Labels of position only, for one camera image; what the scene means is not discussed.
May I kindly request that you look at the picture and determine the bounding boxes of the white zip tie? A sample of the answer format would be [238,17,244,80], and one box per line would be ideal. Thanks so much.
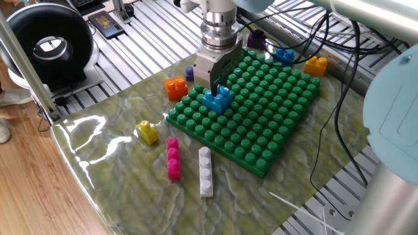
[269,191,342,235]

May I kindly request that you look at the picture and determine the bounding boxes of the metal stand post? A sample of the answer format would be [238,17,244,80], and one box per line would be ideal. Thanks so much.
[112,0,131,24]

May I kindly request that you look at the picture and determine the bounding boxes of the light blue four-stud block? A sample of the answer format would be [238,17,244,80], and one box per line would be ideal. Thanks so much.
[202,84,233,116]

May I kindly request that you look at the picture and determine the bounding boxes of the silver Schunk gripper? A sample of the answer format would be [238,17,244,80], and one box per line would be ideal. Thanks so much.
[193,32,245,97]

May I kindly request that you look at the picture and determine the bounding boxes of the black smartphone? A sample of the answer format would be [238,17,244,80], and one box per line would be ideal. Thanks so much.
[87,10,125,40]

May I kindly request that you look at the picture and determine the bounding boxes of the pink three-stud block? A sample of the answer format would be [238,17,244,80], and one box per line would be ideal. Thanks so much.
[166,136,182,180]

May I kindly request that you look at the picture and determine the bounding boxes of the yellow two-stud block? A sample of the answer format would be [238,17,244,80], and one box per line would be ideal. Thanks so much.
[303,55,329,77]

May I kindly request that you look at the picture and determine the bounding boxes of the white four-stud block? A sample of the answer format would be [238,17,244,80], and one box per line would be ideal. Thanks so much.
[198,146,214,198]

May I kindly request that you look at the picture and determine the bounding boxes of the green studded baseplate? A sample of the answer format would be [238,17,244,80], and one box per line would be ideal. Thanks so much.
[165,47,323,179]

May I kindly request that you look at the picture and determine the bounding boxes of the dark blue two-stud block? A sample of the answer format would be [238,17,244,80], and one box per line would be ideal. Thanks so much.
[272,47,295,66]

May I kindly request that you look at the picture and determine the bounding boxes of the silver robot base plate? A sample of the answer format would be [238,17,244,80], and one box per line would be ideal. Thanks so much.
[323,204,357,235]

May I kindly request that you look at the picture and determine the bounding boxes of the white shoe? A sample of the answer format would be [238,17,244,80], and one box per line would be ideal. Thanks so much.
[0,87,33,108]
[0,117,11,144]

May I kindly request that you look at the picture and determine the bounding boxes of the aluminium frame post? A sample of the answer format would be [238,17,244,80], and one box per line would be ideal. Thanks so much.
[0,9,62,122]

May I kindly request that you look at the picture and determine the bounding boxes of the black keyboard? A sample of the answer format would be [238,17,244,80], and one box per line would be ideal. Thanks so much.
[67,0,99,9]

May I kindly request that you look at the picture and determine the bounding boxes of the green marble pattern mat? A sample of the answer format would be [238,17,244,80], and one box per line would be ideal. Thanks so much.
[50,22,370,235]

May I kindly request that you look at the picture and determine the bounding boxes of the dark purple one-stud block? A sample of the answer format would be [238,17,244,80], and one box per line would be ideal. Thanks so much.
[246,29,268,51]

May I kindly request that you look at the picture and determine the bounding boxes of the black ring-shaped device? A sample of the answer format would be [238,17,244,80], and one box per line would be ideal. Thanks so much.
[6,3,99,92]

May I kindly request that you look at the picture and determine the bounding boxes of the yellow-green one-stud block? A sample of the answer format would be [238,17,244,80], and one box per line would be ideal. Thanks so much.
[135,119,159,146]

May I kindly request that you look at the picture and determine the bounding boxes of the orange large block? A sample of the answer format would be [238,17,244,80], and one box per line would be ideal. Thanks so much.
[163,76,189,101]

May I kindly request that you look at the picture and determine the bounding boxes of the thin black cable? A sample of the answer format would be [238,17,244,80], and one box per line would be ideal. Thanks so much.
[309,91,352,222]

